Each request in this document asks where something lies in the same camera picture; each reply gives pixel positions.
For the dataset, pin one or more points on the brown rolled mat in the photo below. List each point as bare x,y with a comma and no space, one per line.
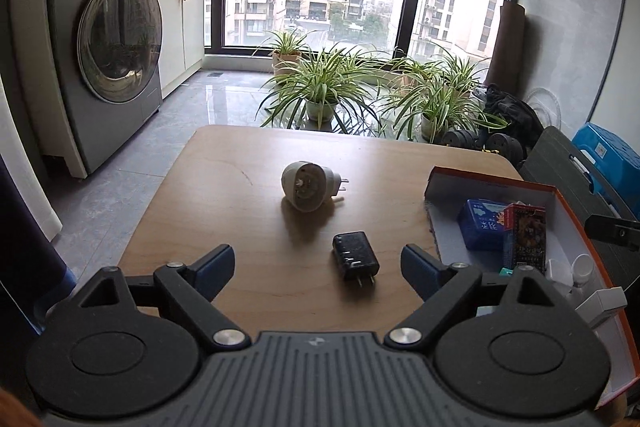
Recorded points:
506,42

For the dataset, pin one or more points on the white bottle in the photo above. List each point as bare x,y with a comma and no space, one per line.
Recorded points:
583,267

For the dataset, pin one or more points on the white fan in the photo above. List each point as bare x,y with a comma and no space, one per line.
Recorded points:
547,104

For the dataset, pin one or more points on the black dumbbell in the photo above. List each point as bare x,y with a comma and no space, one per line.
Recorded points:
460,139
502,146

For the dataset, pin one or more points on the spider plant in brown pot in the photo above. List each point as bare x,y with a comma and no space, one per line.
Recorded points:
286,52

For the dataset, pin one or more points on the blue plastic stool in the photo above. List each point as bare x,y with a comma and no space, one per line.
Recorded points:
615,157

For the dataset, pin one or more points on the blue cartoon tissue pack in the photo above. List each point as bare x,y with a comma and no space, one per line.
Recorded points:
480,227

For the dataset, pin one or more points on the white round plug-in device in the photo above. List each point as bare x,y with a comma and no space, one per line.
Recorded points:
305,184

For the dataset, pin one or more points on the orange-edged white cardboard box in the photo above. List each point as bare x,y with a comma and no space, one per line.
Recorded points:
500,187

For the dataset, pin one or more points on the dark printed card box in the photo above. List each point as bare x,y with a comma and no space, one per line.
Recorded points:
525,237

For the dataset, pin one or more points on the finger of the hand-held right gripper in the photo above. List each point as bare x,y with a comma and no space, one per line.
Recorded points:
615,232

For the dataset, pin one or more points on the black charger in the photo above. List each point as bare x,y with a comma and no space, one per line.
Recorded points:
355,254

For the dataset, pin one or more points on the grey washing machine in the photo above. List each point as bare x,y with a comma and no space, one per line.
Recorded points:
65,57

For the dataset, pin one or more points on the grey folding chair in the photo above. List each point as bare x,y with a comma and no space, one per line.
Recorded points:
555,157

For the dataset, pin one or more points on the white charger carton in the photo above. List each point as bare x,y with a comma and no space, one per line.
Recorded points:
602,302

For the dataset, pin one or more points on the large spider plant white pot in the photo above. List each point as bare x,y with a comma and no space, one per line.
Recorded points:
320,82

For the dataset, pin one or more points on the spider plant by window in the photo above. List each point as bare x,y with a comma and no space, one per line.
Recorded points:
450,67

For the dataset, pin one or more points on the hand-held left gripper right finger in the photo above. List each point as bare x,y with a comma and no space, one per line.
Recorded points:
417,269

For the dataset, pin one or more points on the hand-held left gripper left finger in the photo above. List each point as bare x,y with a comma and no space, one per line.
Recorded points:
215,269

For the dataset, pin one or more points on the black bag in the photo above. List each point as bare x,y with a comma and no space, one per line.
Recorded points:
515,112

